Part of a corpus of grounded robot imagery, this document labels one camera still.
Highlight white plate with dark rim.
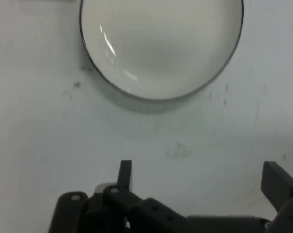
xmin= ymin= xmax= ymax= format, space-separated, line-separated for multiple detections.
xmin=79 ymin=0 xmax=244 ymax=100

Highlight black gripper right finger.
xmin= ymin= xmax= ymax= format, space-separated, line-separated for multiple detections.
xmin=260 ymin=161 xmax=293 ymax=233

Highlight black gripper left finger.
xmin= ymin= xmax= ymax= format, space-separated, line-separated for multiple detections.
xmin=48 ymin=159 xmax=186 ymax=233

